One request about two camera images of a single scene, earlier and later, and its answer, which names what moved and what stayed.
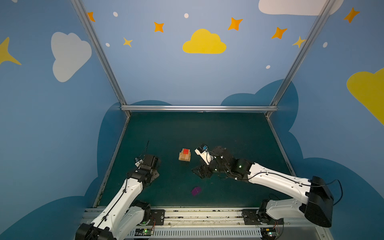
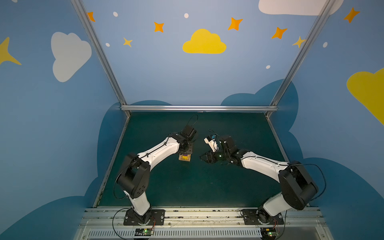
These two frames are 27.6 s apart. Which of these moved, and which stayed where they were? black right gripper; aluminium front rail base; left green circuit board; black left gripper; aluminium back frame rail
Moved: black left gripper; black right gripper
Stayed: left green circuit board; aluminium back frame rail; aluminium front rail base
